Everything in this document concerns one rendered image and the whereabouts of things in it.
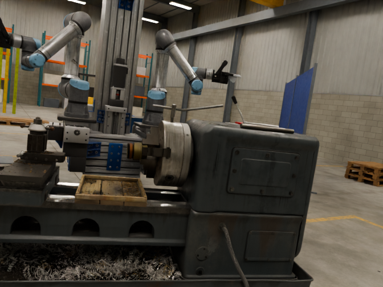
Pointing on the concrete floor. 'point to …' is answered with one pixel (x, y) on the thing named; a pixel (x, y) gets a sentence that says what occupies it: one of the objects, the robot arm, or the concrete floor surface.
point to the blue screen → (297, 102)
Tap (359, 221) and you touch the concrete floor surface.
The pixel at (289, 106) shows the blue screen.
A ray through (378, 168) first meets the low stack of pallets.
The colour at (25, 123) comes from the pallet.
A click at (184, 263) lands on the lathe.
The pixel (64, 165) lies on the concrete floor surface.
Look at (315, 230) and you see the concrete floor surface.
